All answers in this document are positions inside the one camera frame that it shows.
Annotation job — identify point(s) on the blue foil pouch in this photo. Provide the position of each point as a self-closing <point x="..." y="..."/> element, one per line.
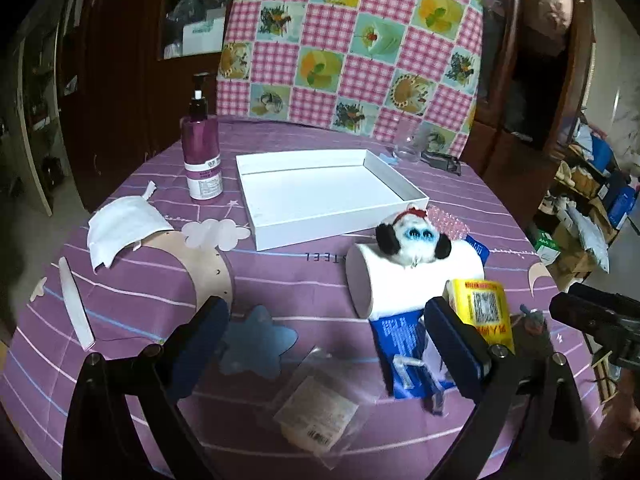
<point x="412" y="365"/>
<point x="481" y="250"/>

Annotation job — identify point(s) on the panda plush toy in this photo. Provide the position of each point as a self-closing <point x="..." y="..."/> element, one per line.
<point x="411" y="239"/>

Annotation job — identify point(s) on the white shallow cardboard box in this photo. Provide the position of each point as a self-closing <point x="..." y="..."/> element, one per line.
<point x="295" y="197"/>

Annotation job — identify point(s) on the clear plastic zip bag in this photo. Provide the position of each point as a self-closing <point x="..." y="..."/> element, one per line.
<point x="323" y="407"/>

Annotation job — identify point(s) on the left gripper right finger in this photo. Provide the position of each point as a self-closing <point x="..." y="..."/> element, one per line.
<point x="463" y="350"/>

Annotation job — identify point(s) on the pink checkered patchwork cover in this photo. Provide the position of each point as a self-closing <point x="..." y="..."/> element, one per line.
<point x="364" y="67"/>

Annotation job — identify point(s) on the white flat strip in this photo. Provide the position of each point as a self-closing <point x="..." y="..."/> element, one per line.
<point x="74" y="306"/>

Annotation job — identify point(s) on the yellow tissue packet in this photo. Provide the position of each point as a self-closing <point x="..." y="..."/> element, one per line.
<point x="483" y="305"/>

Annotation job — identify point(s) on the clear drinking glass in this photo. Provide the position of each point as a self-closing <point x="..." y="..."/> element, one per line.
<point x="410" y="139"/>

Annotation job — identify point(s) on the purple pump lotion bottle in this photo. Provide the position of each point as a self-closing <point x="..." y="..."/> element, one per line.
<point x="200" y="146"/>

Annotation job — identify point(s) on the black plastic clip tool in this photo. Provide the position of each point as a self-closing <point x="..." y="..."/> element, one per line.
<point x="443" y="162"/>

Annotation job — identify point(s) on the purple striped tablecloth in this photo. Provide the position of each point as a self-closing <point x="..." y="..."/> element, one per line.
<point x="145" y="294"/>

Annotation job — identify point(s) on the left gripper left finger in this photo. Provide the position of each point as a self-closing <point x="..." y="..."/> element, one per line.
<point x="191" y="346"/>

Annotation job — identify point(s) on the dark wooden cabinet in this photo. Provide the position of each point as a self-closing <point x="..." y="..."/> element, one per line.
<point x="533" y="75"/>

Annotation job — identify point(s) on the pink sparkly cloth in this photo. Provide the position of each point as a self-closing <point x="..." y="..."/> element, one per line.
<point x="446" y="223"/>

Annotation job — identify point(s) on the white face mask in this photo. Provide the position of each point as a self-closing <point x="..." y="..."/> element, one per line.
<point x="124" y="222"/>

